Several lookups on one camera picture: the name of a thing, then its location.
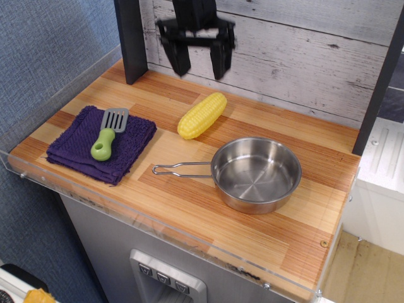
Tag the clear acrylic table guard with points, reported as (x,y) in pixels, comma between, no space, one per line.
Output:
(34,84)

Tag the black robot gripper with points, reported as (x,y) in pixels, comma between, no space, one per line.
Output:
(196,24)

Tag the silver dispenser button panel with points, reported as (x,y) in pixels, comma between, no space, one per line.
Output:
(159,281)

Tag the stainless steel pot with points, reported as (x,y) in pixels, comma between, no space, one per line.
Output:
(253,175)

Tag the grey toy fridge cabinet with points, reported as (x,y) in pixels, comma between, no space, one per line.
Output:
(109,241)

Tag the white toy sink counter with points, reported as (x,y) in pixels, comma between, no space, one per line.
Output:
(374,211)

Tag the purple folded towel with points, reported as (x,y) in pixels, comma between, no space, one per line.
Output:
(73,148)

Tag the yellow object at corner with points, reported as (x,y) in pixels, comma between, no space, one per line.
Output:
(38,296)

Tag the dark left upright post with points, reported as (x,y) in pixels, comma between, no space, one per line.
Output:
(131,37)

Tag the yellow plastic corn cob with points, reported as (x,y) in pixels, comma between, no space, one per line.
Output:
(202,116)

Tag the grey green toy spatula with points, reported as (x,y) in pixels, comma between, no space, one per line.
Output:
(113,122)

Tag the dark right upright post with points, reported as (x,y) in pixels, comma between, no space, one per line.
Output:
(387,70)

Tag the dark upright post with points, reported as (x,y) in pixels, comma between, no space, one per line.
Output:
(131,37)
(387,70)

